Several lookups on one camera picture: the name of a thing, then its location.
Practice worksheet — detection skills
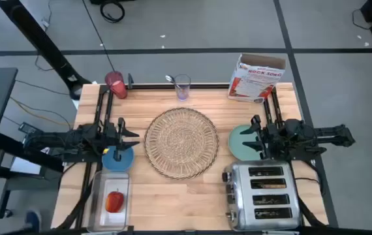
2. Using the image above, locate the person's shoe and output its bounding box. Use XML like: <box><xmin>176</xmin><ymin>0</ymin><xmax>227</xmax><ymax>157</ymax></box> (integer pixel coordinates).
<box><xmin>25</xmin><ymin>210</ymin><xmax>42</xmax><ymax>232</ymax></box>

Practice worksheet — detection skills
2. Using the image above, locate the clear plastic container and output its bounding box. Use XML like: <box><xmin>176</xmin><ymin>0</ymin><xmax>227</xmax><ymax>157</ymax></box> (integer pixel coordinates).
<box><xmin>87</xmin><ymin>170</ymin><xmax>131</xmax><ymax>233</ymax></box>

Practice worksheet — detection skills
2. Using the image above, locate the black stand post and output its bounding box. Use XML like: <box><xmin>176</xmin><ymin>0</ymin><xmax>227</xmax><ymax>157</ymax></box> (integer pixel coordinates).
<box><xmin>0</xmin><ymin>0</ymin><xmax>92</xmax><ymax>101</ymax></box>

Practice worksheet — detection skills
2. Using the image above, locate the coiled black cable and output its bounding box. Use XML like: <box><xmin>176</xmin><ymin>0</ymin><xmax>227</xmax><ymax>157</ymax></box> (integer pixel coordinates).
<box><xmin>99</xmin><ymin>0</ymin><xmax>126</xmax><ymax>24</ymax></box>

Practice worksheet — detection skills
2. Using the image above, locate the white paper sheet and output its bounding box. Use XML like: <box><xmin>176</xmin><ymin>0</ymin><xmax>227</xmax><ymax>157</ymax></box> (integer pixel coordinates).
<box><xmin>9</xmin><ymin>146</ymin><xmax>52</xmax><ymax>176</ymax></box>

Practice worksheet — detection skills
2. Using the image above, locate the white red cereal box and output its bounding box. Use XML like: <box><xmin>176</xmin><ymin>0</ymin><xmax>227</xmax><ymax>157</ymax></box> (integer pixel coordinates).
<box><xmin>227</xmin><ymin>53</ymin><xmax>287</xmax><ymax>104</ymax></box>

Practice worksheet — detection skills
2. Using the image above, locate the clear drinking glass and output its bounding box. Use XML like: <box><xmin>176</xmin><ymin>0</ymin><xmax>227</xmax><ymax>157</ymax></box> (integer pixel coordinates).
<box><xmin>174</xmin><ymin>74</ymin><xmax>192</xmax><ymax>101</ymax></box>

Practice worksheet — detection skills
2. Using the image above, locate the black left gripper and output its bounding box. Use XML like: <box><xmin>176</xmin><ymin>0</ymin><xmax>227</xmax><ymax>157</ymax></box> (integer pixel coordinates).
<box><xmin>106</xmin><ymin>117</ymin><xmax>140</xmax><ymax>163</ymax></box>

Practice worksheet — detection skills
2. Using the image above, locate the red apple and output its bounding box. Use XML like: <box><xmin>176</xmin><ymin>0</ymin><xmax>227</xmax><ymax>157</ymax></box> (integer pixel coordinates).
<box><xmin>104</xmin><ymin>189</ymin><xmax>125</xmax><ymax>213</ymax></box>

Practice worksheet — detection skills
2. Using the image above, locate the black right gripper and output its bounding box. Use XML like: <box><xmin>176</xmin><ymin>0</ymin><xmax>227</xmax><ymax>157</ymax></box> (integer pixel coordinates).
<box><xmin>240</xmin><ymin>114</ymin><xmax>271</xmax><ymax>161</ymax></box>

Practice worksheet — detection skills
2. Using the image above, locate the round woven placemat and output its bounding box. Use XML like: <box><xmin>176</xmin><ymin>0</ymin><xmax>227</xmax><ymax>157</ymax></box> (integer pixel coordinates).
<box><xmin>144</xmin><ymin>107</ymin><xmax>220</xmax><ymax>181</ymax></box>

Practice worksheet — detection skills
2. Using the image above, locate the silver four-slot toaster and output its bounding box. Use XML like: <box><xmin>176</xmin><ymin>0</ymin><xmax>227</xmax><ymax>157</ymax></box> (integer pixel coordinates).
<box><xmin>221</xmin><ymin>159</ymin><xmax>302</xmax><ymax>232</ymax></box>

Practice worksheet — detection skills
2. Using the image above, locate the metal spoon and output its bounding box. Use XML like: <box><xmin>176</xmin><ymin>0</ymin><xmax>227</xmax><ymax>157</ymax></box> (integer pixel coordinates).
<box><xmin>165</xmin><ymin>74</ymin><xmax>182</xmax><ymax>95</ymax></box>

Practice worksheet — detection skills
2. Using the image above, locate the black stand base beam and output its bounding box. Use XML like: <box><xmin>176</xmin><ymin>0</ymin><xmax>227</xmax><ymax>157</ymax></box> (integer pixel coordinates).
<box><xmin>0</xmin><ymin>132</ymin><xmax>65</xmax><ymax>174</ymax></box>

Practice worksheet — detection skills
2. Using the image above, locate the green plate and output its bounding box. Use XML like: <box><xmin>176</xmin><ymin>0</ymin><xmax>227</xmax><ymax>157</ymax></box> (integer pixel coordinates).
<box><xmin>227</xmin><ymin>125</ymin><xmax>265</xmax><ymax>162</ymax></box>

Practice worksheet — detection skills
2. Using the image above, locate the blue bowl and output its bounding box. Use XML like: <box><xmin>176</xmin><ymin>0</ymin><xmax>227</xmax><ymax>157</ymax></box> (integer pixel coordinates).
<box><xmin>102</xmin><ymin>145</ymin><xmax>135</xmax><ymax>172</ymax></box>

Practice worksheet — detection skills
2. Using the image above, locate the red plastic cup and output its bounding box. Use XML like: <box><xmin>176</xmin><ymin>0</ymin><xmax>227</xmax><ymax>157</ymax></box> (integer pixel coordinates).
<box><xmin>104</xmin><ymin>70</ymin><xmax>129</xmax><ymax>100</ymax></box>

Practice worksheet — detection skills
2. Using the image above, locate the black toaster cord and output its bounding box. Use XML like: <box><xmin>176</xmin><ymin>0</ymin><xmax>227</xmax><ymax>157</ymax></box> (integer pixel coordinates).
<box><xmin>295</xmin><ymin>177</ymin><xmax>326</xmax><ymax>196</ymax></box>

